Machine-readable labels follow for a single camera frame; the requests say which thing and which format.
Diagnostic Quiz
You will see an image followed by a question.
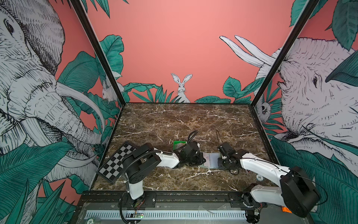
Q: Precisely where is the right black frame post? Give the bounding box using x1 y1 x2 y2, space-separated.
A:
250 0 319 107

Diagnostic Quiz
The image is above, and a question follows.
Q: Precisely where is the green plastic card tray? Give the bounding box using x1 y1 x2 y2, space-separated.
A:
173 141 186 150

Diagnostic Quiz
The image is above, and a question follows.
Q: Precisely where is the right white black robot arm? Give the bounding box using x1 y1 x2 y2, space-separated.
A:
218 142 321 217

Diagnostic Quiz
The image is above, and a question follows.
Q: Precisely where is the orange plastic clip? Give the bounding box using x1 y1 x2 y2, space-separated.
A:
282 207 292 213

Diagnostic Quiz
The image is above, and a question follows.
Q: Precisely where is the black frame post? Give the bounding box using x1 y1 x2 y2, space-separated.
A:
250 0 319 107
70 0 126 107

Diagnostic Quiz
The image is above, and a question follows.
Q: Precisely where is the black front mounting rail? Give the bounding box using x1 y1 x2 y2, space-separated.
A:
76 191 252 209

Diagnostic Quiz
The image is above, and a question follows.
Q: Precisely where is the small round white sticker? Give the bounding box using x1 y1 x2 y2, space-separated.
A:
256 175 264 181

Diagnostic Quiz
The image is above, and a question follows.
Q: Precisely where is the black white checkerboard plate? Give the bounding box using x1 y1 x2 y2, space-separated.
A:
97 141 138 184

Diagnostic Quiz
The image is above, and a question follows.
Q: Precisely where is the left black frame post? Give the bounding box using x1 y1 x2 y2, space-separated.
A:
70 0 126 107

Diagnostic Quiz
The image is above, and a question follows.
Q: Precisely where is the white perforated cable duct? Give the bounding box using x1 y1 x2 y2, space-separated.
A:
84 210 246 220

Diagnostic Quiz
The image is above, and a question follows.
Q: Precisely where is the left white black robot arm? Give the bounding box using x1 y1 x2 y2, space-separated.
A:
120 141 206 201

